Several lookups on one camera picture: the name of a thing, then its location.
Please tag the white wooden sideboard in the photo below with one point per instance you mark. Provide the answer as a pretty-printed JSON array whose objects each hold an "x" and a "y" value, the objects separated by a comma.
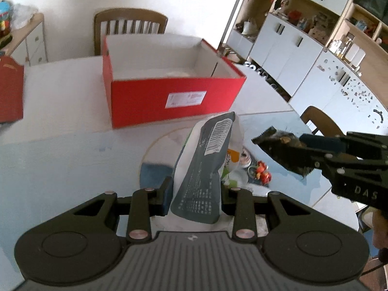
[{"x": 33, "y": 42}]

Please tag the black snack packet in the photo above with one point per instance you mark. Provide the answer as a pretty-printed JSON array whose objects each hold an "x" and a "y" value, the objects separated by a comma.
[{"x": 282, "y": 151}]

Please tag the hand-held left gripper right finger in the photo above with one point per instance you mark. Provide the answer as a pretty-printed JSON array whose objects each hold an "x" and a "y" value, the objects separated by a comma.
[{"x": 225, "y": 201}]

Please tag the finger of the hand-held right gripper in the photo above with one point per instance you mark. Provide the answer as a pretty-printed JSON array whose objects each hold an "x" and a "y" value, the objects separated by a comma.
[
  {"x": 309, "y": 159},
  {"x": 321, "y": 142}
]

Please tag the brown wooden chair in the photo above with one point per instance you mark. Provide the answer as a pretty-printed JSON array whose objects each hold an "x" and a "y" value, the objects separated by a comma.
[
  {"x": 318, "y": 121},
  {"x": 100, "y": 33}
]

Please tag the clear plastic bag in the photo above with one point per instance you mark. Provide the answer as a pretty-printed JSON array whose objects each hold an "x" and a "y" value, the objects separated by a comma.
[{"x": 22, "y": 15}]

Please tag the white paper bag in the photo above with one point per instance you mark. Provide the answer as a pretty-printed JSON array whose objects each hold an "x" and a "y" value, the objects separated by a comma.
[{"x": 250, "y": 27}]

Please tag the white wall cabinet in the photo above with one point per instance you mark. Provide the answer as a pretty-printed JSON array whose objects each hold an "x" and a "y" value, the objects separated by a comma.
[{"x": 288, "y": 63}]

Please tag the red box lid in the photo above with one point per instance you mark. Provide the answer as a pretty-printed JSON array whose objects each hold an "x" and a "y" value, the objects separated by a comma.
[{"x": 10, "y": 94}]

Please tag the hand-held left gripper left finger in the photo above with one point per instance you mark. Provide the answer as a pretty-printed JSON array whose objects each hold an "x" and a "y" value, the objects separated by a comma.
[{"x": 165, "y": 195}]

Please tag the colourful canister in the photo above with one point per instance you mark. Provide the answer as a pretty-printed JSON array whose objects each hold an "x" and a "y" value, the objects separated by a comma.
[{"x": 4, "y": 18}]

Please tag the red cardboard box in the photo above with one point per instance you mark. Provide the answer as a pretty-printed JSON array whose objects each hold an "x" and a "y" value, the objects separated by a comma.
[{"x": 136, "y": 103}]

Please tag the white and grey snack packet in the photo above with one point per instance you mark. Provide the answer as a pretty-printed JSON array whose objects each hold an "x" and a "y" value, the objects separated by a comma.
[{"x": 197, "y": 185}]

